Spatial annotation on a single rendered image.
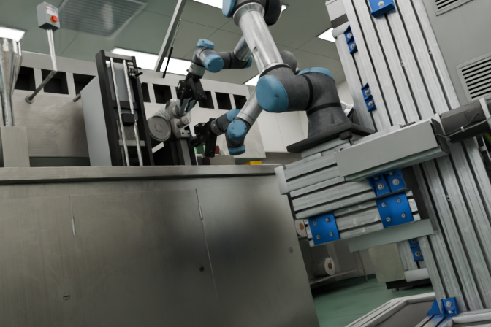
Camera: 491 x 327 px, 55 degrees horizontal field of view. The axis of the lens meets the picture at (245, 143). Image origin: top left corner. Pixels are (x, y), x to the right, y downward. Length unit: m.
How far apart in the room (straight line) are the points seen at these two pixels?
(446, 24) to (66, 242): 1.31
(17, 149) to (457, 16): 1.55
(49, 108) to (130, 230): 0.91
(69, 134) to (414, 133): 1.58
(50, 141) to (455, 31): 1.68
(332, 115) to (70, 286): 0.93
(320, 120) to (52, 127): 1.29
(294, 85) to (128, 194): 0.67
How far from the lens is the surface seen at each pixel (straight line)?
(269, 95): 1.44
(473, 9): 1.58
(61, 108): 2.35
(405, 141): 1.25
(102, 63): 1.97
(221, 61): 2.00
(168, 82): 2.75
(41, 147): 2.24
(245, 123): 1.87
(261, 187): 2.04
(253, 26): 1.61
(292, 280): 2.06
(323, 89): 1.51
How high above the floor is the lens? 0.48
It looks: 15 degrees up
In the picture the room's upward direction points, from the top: 13 degrees counter-clockwise
